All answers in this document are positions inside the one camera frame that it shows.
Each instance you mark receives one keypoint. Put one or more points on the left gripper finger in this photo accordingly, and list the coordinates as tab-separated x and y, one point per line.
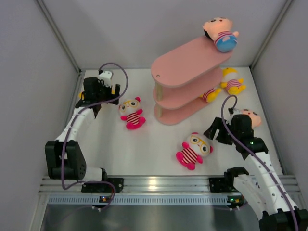
115	99
116	91

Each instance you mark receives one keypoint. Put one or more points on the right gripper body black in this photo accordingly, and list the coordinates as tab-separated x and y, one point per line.
230	127

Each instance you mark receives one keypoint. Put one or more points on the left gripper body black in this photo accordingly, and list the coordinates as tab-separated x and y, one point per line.
105	93

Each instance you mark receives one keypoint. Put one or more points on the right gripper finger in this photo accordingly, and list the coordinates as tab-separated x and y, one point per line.
224	137
216	125

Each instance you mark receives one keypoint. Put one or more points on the pink white panda plush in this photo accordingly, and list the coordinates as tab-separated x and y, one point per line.
194	150
131	112

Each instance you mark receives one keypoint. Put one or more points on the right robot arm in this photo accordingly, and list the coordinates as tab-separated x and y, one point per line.
257	180

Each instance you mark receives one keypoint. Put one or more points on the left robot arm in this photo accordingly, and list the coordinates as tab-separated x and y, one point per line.
64	155

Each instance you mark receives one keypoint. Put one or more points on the yellow plush toy under shelf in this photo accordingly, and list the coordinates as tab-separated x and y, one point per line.
210	95

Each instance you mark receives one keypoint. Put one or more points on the pink three-tier shelf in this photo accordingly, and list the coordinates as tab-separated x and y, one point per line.
182	75

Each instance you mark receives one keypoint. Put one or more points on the boy doll on shelf top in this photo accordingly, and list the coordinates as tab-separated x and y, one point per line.
218	30

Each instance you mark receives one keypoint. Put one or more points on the yellow plush toy far left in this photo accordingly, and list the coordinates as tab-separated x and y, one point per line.
81	95

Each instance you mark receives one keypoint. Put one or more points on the boy doll blue shorts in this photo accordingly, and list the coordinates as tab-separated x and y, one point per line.
255	118

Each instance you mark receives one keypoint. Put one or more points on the yellow plush toy right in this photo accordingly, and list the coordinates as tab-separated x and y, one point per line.
231	82

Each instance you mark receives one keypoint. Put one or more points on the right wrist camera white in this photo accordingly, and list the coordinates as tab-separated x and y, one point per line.
234	112

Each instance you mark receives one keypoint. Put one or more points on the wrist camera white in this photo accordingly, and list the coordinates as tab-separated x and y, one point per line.
234	112
105	76

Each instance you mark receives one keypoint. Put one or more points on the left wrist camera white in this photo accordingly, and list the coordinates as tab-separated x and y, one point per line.
105	76

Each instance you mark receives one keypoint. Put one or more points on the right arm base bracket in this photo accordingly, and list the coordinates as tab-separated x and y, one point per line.
220	185

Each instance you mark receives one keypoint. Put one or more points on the aluminium mounting rail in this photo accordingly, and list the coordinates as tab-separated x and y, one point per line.
141	184

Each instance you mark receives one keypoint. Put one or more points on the slotted cable duct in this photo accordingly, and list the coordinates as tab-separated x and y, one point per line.
145	200

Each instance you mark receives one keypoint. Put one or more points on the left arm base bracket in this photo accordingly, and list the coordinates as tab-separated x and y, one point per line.
103	185

